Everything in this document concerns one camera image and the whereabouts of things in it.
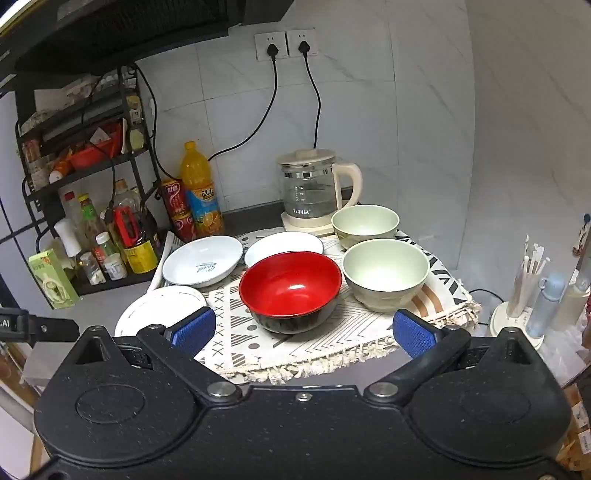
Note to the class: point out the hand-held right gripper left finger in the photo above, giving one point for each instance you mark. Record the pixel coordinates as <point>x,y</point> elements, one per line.
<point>194,330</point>

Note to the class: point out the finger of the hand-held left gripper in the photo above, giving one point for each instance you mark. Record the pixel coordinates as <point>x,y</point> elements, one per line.
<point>53,328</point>

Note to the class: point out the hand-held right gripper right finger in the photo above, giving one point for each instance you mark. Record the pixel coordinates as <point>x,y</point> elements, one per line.
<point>415,334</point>

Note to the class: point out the plain white plate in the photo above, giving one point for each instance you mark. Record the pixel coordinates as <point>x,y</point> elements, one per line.
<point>152,307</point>

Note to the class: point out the pale green bowl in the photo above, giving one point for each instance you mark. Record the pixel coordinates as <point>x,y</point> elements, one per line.
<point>385,272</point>
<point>364,224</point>

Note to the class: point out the white plate with cursive print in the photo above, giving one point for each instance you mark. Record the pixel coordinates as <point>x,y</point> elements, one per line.
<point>201,261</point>

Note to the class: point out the red and black bowl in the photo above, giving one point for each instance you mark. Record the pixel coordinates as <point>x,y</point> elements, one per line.
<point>291,286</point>

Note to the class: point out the white plate with block print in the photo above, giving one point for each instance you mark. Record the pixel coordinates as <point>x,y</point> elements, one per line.
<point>281,247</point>

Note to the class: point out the green cardboard box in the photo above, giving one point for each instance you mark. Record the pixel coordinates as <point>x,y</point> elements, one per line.
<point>51,279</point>

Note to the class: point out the small clear spice jar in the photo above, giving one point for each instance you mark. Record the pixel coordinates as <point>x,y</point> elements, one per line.
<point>89,268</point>

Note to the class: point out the yellow tin can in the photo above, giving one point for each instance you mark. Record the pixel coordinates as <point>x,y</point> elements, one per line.
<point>141,256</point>

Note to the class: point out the white plastic bottle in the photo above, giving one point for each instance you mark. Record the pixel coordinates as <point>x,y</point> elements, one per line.
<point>68,237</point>

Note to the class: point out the patterned fringed table cloth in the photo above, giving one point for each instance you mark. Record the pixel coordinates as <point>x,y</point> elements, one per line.
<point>323,346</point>

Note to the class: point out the white chopstick holder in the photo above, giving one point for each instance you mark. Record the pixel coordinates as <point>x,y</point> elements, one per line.
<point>508,323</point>

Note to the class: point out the dark sauce bottle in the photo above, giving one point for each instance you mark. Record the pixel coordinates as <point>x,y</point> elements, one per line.
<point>148,226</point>

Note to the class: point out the green label sauce bottle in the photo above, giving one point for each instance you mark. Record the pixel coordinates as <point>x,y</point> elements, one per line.
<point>90,217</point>

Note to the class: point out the white holder with straws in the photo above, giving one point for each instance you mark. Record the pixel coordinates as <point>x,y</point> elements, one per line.
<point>528,272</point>

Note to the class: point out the light blue thermos bottle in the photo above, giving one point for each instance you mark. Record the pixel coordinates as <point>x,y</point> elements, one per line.
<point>545,304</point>

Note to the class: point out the orange juice bottle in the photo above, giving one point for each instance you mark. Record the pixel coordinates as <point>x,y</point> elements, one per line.
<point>201,194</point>

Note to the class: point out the clear plastic oil bottle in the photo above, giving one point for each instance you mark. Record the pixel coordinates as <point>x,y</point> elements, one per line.
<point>125,198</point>

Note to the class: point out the cream kettle base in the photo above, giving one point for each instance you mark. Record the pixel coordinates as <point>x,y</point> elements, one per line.
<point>304,224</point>

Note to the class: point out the cream thermos bottle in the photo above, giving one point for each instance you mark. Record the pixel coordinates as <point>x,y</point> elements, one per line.
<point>575,304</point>

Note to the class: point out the black metal kitchen rack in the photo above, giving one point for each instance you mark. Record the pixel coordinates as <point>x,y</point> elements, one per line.
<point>138,157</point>

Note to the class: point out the glass electric kettle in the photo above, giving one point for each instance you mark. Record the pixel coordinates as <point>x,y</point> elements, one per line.
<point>307,184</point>

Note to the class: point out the black range hood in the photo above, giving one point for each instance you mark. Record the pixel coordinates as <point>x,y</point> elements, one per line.
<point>115,32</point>

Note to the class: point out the white wall socket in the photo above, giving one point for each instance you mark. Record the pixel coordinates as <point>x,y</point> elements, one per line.
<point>270,46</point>
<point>302,42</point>

